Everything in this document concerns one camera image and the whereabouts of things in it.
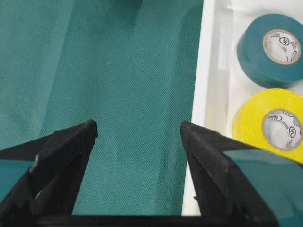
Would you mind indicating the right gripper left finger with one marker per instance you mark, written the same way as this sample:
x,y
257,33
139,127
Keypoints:
x,y
43,176

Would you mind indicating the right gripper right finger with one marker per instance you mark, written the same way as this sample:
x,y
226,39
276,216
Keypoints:
x,y
239,185

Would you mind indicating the yellow tape roll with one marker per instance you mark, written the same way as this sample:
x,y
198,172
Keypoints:
x,y
272,120

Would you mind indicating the teal green tape roll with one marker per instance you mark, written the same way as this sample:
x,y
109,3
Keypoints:
x,y
270,52

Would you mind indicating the white plastic tray case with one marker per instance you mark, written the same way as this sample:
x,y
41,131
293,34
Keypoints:
x,y
221,86

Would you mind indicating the green table cloth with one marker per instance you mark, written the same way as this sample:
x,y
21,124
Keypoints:
x,y
130,65

